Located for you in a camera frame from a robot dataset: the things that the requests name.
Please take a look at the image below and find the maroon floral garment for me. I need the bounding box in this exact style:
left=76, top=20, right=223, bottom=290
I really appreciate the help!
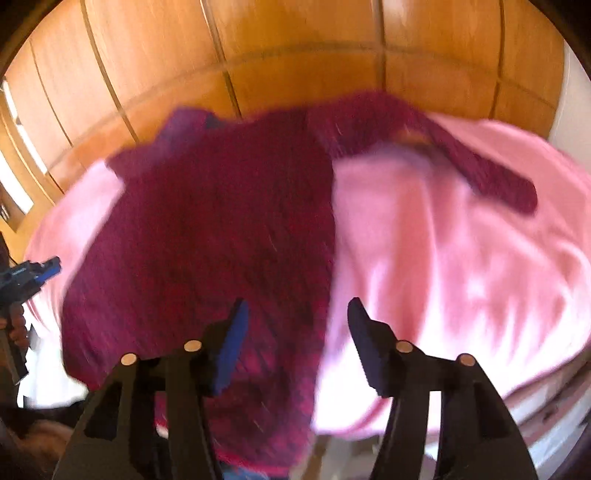
left=61, top=91, right=537, bottom=476

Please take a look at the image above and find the person's left hand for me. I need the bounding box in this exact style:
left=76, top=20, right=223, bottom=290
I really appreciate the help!
left=0, top=304, right=30, bottom=351

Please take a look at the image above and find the wooden panelled headboard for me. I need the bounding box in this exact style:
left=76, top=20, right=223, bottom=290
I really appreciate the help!
left=0, top=0, right=578, bottom=264

